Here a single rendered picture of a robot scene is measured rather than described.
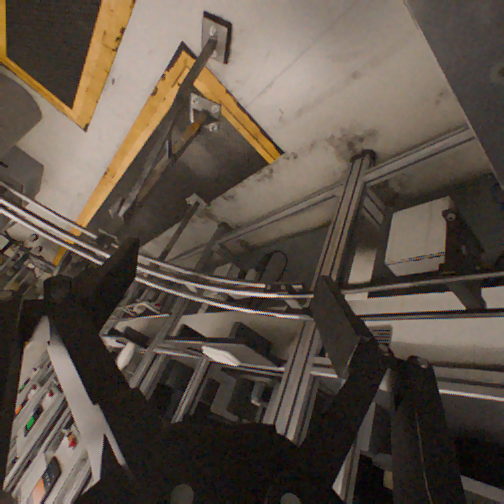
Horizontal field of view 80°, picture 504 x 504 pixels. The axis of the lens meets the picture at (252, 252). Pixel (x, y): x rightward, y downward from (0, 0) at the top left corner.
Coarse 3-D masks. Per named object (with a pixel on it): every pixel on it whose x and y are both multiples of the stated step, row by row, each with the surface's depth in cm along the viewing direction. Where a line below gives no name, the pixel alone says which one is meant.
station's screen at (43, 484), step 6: (48, 468) 153; (48, 474) 148; (54, 474) 143; (42, 480) 149; (48, 480) 144; (36, 486) 150; (42, 486) 145; (48, 486) 140; (36, 492) 146; (42, 492) 140; (30, 498) 146; (36, 498) 141
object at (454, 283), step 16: (448, 224) 48; (464, 224) 49; (448, 240) 47; (464, 240) 47; (448, 256) 45; (464, 256) 46; (480, 256) 51; (448, 272) 42; (464, 272) 41; (480, 272) 39; (496, 272) 38; (464, 288) 43; (480, 288) 47; (464, 304) 46; (480, 304) 45
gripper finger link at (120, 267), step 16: (128, 240) 19; (112, 256) 17; (128, 256) 18; (96, 272) 15; (112, 272) 15; (128, 272) 19; (80, 288) 13; (96, 288) 14; (112, 288) 16; (128, 288) 19; (96, 304) 14; (112, 304) 17; (96, 320) 14
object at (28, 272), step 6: (12, 246) 452; (6, 258) 453; (12, 258) 447; (12, 264) 474; (18, 270) 498; (24, 270) 478; (30, 270) 454; (42, 270) 525; (0, 276) 495; (30, 276) 502; (36, 276) 494; (24, 294) 504
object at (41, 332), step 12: (84, 276) 16; (24, 300) 13; (36, 300) 13; (24, 312) 12; (36, 312) 13; (24, 324) 12; (36, 324) 13; (48, 324) 13; (24, 336) 13; (36, 336) 13; (48, 336) 13
